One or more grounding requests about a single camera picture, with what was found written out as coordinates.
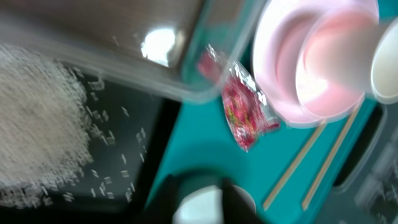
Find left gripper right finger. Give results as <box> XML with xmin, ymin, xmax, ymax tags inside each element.
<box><xmin>221</xmin><ymin>179</ymin><xmax>264</xmax><ymax>224</ymax></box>

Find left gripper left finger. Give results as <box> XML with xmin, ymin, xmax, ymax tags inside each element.
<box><xmin>133</xmin><ymin>175</ymin><xmax>180</xmax><ymax>224</ymax></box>

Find white tissue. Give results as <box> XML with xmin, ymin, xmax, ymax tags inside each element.
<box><xmin>172</xmin><ymin>184</ymin><xmax>257</xmax><ymax>224</ymax></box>

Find red snack wrapper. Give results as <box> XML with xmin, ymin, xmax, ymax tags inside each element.
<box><xmin>197</xmin><ymin>45</ymin><xmax>280</xmax><ymax>152</ymax></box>

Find pile of rice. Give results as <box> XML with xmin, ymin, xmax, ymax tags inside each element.
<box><xmin>0</xmin><ymin>43</ymin><xmax>147</xmax><ymax>209</ymax></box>

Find white paper cup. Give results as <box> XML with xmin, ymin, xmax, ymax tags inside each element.
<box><xmin>340</xmin><ymin>19</ymin><xmax>397</xmax><ymax>105</ymax></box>

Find black waste tray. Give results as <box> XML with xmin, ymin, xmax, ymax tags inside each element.
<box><xmin>1</xmin><ymin>68</ymin><xmax>181</xmax><ymax>223</ymax></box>

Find left wooden chopstick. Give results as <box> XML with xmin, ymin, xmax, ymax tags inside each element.
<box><xmin>262</xmin><ymin>121</ymin><xmax>327</xmax><ymax>211</ymax></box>

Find wooden chopstick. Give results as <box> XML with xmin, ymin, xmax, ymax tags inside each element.
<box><xmin>301</xmin><ymin>103</ymin><xmax>362</xmax><ymax>211</ymax></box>
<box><xmin>262</xmin><ymin>121</ymin><xmax>327</xmax><ymax>211</ymax></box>

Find teal serving tray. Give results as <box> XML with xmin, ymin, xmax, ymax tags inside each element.
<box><xmin>147</xmin><ymin>99</ymin><xmax>381</xmax><ymax>223</ymax></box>

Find right wooden chopstick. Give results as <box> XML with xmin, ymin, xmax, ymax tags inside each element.
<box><xmin>301</xmin><ymin>103</ymin><xmax>362</xmax><ymax>211</ymax></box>

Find clear plastic bin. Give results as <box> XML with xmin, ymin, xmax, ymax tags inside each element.
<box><xmin>1</xmin><ymin>0</ymin><xmax>265</xmax><ymax>103</ymax></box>

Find large pink plate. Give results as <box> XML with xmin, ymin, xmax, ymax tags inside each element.
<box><xmin>252</xmin><ymin>0</ymin><xmax>379</xmax><ymax>128</ymax></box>

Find small pink plate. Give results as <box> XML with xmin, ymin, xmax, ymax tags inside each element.
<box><xmin>295</xmin><ymin>9</ymin><xmax>378</xmax><ymax>121</ymax></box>

